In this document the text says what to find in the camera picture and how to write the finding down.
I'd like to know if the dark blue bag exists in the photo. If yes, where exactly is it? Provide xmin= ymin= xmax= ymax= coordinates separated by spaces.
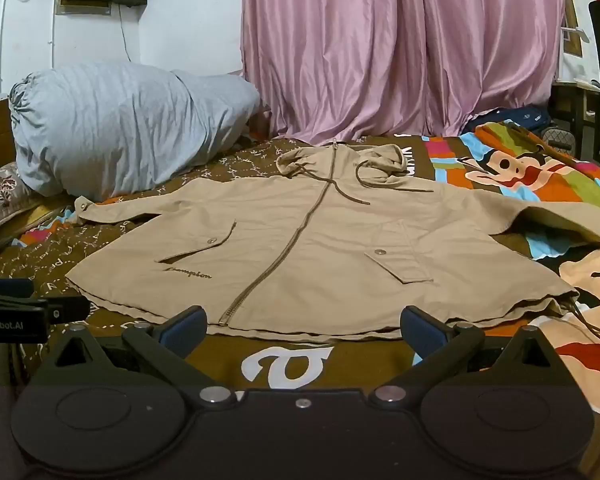
xmin=464 ymin=106 xmax=552 ymax=137

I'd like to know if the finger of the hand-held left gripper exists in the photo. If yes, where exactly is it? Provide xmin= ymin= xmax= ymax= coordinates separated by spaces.
xmin=0 ymin=278 xmax=35 ymax=301
xmin=45 ymin=295 xmax=91 ymax=323

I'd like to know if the beige hooded jacket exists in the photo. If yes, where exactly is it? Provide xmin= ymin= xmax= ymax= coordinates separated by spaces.
xmin=65 ymin=141 xmax=600 ymax=347

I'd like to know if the brown patterned cushion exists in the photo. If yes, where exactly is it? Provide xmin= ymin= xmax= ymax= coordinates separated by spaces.
xmin=0 ymin=161 xmax=49 ymax=244

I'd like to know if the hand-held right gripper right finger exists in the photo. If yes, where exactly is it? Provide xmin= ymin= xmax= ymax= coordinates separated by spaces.
xmin=371 ymin=305 xmax=565 ymax=407

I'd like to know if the pink curtain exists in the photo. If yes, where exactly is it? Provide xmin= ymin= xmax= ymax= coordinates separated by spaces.
xmin=240 ymin=0 xmax=567 ymax=144

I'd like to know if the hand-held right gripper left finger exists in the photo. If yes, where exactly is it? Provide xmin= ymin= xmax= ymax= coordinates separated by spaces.
xmin=40 ymin=305 xmax=234 ymax=407

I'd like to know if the colourful printed blanket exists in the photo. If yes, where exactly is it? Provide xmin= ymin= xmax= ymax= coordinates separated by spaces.
xmin=0 ymin=130 xmax=600 ymax=480

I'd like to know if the grey bedding bundle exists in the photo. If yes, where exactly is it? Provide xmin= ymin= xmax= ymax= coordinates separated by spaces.
xmin=9 ymin=62 xmax=262 ymax=203

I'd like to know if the wooden side desk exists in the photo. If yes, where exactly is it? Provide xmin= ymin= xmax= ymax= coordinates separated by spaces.
xmin=550 ymin=80 xmax=600 ymax=134

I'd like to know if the white wall cable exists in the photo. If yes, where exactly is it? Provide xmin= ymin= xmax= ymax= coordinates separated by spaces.
xmin=12 ymin=0 xmax=133 ymax=63

